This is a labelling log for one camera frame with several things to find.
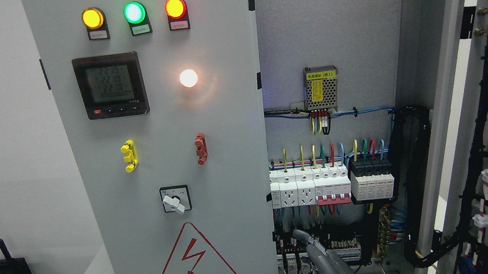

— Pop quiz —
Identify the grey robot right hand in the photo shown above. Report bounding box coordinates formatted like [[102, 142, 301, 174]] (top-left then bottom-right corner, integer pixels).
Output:
[[292, 229, 355, 274]]

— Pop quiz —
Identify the relay terminal row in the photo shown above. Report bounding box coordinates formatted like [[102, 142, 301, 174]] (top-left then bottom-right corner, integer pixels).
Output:
[[272, 233, 362, 274]]

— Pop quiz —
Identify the brass ground terminal bar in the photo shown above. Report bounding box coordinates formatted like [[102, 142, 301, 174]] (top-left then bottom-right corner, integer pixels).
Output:
[[377, 204, 391, 261]]

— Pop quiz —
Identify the white socket module row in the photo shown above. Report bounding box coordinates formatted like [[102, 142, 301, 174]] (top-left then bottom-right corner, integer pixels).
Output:
[[269, 167, 317, 209]]

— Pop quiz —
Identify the black white surge protector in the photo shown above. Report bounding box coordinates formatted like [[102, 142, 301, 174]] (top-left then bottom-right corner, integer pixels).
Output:
[[349, 158, 395, 202]]

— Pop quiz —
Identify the metal mesh power supply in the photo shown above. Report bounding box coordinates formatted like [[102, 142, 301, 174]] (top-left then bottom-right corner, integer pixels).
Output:
[[303, 65, 338, 111]]

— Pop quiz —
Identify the white glowing lamp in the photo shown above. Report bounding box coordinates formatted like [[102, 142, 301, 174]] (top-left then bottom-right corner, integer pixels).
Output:
[[179, 69, 199, 88]]

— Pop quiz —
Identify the black digital power meter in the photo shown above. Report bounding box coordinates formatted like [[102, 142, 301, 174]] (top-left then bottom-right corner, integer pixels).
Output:
[[71, 51, 150, 120]]

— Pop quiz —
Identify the red indicator light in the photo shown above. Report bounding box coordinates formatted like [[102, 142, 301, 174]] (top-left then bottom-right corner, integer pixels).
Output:
[[164, 0, 190, 31]]

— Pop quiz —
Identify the green indicator light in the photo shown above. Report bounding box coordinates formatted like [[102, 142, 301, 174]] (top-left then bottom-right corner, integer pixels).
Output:
[[123, 1, 152, 37]]

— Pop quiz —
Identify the yellow indicator light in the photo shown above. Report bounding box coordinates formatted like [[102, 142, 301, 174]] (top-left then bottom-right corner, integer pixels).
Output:
[[81, 7, 110, 41]]

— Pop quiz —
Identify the red handle circuit breaker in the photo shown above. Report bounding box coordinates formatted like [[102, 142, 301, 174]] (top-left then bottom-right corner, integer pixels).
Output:
[[313, 166, 351, 206]]

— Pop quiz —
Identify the black right cable loom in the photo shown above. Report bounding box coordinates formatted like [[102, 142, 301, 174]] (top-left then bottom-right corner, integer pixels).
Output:
[[384, 102, 471, 271]]

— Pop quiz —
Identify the white rotary selector switch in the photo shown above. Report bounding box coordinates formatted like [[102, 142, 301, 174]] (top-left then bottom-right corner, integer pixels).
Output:
[[160, 185, 192, 214]]

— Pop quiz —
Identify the red terminal post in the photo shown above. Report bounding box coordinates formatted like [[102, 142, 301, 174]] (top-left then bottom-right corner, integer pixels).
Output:
[[195, 132, 208, 166]]

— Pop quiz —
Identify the yellow terminal post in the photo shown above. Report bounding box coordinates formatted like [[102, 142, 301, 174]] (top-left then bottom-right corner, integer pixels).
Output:
[[120, 139, 139, 173]]

